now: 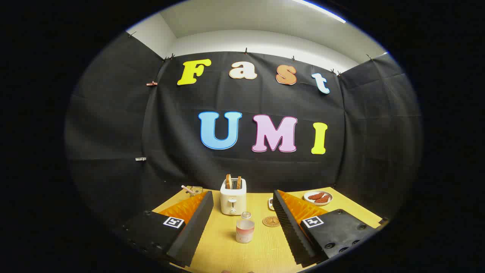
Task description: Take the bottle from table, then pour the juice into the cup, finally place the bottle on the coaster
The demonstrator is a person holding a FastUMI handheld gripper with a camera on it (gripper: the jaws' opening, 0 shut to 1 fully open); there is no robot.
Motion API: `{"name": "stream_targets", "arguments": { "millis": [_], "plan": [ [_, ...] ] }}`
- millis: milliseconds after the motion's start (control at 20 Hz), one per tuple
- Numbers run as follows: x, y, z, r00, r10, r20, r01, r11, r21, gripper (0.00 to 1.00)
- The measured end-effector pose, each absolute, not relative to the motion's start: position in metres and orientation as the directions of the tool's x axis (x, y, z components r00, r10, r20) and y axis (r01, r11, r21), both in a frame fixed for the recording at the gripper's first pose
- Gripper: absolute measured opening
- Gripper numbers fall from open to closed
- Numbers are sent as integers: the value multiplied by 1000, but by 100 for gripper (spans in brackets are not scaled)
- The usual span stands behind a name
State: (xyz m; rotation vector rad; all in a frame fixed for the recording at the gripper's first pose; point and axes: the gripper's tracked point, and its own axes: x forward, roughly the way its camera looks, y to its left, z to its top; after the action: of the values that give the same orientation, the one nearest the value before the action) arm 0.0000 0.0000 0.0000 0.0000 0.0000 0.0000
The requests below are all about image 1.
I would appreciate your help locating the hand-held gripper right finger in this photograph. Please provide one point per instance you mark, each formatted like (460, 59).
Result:
(290, 231)

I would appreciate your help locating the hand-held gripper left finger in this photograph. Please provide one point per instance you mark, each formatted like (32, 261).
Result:
(191, 235)

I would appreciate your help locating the round wooden coaster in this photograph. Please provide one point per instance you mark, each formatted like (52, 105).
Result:
(270, 222)

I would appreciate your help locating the clear juice bottle pink label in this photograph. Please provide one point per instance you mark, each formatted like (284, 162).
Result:
(245, 229)

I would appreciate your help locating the small white dish green filling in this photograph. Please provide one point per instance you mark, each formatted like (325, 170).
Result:
(270, 204)

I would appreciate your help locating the wooden table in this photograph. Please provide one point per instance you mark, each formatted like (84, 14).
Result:
(227, 250)

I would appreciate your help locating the red sausage piece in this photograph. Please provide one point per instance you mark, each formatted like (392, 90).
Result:
(316, 196)
(322, 200)

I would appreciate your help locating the pink stick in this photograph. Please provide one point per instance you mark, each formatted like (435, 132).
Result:
(186, 189)

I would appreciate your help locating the white round plate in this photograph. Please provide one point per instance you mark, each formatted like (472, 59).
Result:
(327, 194)

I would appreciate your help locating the white toaster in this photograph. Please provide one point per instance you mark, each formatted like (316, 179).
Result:
(232, 201)

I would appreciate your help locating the toast bread slice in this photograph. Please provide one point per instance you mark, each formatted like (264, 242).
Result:
(239, 182)
(229, 182)

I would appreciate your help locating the black backdrop cloth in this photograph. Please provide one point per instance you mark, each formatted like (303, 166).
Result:
(170, 151)

